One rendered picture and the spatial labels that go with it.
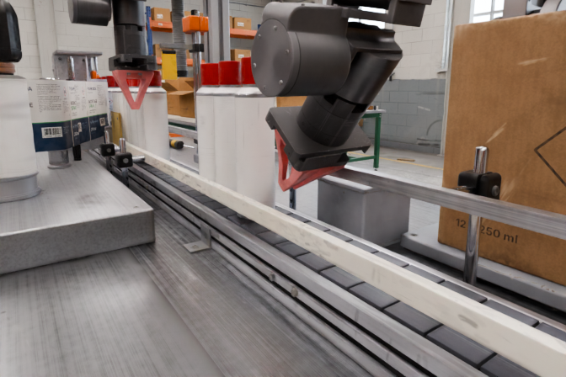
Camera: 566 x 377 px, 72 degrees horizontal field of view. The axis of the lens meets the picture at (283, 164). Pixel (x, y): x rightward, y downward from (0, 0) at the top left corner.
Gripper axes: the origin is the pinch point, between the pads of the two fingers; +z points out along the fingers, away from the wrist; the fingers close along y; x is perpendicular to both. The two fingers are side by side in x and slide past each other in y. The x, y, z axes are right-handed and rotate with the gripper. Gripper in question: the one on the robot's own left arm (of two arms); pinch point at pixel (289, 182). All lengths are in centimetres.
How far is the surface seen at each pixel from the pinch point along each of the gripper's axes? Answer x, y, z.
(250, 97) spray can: -10.2, 2.2, -4.4
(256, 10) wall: -736, -482, 367
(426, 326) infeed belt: 20.5, 3.7, -9.6
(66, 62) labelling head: -77, 12, 41
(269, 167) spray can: -4.0, -0.1, 2.1
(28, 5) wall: -707, -23, 392
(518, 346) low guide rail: 23.7, 4.8, -15.7
